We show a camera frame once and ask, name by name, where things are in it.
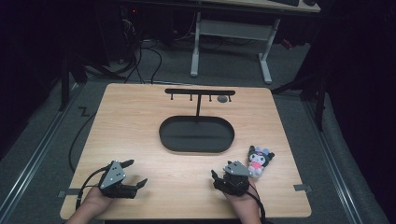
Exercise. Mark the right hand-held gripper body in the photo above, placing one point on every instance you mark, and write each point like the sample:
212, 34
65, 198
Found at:
233, 183

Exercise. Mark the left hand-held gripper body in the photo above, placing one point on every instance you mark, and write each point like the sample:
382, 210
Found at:
113, 180

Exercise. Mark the black and pink plush toy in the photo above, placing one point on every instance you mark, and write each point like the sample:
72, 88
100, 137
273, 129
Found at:
259, 161

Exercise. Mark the person's right hand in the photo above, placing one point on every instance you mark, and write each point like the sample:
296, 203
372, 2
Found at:
244, 200

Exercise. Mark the person's left hand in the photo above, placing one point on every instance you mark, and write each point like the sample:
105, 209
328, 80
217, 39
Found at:
95, 200

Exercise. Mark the black hanger stand with tray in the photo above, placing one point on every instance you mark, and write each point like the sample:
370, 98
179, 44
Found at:
196, 133

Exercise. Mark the grey tape strip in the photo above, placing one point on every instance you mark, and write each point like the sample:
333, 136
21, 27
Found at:
302, 187
69, 193

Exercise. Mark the grey round table grommet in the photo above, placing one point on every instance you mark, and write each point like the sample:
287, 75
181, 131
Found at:
222, 99

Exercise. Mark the black metal stand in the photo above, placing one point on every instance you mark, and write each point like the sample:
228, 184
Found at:
314, 90
65, 81

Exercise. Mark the black computer tower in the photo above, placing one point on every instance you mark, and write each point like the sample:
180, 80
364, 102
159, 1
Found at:
129, 31

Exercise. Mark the black keyboard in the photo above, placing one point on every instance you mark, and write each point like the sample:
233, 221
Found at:
285, 2

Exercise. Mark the metal floor rail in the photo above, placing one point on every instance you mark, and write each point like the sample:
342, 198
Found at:
34, 161
333, 161

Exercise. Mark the white metal frame desk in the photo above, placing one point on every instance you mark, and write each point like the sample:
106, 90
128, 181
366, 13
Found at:
233, 29

